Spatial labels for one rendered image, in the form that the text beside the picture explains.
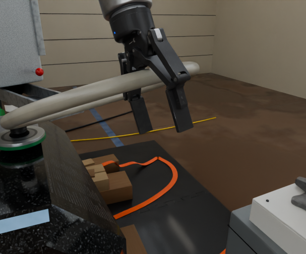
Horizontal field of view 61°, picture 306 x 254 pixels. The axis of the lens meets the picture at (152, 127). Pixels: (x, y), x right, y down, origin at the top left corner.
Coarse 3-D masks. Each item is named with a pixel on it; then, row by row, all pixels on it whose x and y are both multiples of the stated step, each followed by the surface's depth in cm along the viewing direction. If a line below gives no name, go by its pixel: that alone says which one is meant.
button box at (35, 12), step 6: (30, 0) 99; (36, 0) 100; (36, 6) 100; (36, 12) 101; (36, 18) 101; (36, 24) 102; (36, 30) 103; (36, 36) 103; (42, 36) 105; (36, 42) 105; (42, 42) 106; (42, 48) 106; (42, 54) 107
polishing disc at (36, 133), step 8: (32, 128) 126; (40, 128) 126; (0, 136) 117; (8, 136) 117; (32, 136) 117; (40, 136) 117; (0, 144) 110; (8, 144) 110; (16, 144) 110; (24, 144) 111
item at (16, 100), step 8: (0, 88) 102; (24, 88) 113; (32, 88) 107; (40, 88) 102; (0, 96) 104; (8, 96) 98; (16, 96) 92; (24, 96) 89; (32, 96) 107; (40, 96) 104; (48, 96) 100; (16, 104) 94; (24, 104) 89; (80, 112) 86
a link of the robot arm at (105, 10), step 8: (104, 0) 42; (112, 0) 42; (120, 0) 41; (128, 0) 41; (136, 0) 42; (144, 0) 43; (104, 8) 43; (112, 8) 42; (120, 8) 42; (128, 8) 43; (104, 16) 45; (112, 16) 44
